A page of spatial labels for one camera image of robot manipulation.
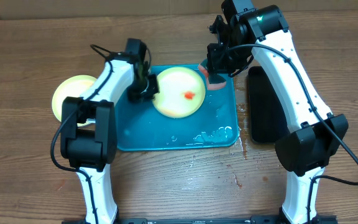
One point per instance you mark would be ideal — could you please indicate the orange sponge with green scourer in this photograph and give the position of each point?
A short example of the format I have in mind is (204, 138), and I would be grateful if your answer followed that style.
(213, 81)

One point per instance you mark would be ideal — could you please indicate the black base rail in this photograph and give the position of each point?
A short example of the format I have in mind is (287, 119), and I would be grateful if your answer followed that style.
(256, 219)

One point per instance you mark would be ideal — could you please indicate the teal plastic serving tray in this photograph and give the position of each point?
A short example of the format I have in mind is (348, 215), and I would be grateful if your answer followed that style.
(140, 127)

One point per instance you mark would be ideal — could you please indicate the black rectangular tray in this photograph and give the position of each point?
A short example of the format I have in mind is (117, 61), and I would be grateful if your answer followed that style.
(267, 119)

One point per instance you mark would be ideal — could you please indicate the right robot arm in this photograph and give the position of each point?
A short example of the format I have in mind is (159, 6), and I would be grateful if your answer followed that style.
(285, 109)

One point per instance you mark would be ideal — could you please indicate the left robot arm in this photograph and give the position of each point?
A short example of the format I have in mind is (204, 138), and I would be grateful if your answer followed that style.
(88, 131)

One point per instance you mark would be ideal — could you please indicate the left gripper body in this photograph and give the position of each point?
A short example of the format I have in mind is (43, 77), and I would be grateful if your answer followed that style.
(144, 89)

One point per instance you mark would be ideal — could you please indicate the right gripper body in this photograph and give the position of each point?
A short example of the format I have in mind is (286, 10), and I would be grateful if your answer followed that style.
(225, 60)

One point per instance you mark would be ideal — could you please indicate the green plate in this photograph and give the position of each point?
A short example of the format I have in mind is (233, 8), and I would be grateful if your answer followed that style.
(181, 92)
(72, 87)

